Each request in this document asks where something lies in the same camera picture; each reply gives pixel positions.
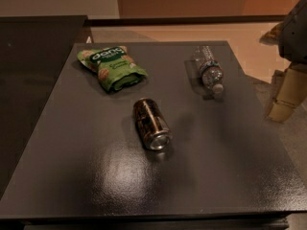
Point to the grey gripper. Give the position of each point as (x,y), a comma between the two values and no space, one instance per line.
(295,37)

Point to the green snack bag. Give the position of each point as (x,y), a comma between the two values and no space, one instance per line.
(114,67)

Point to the clear plastic water bottle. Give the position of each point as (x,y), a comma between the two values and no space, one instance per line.
(212,74)

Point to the orange soda can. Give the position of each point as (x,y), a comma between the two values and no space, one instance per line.
(152,127)

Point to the dark side table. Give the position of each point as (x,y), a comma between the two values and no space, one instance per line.
(33,50)

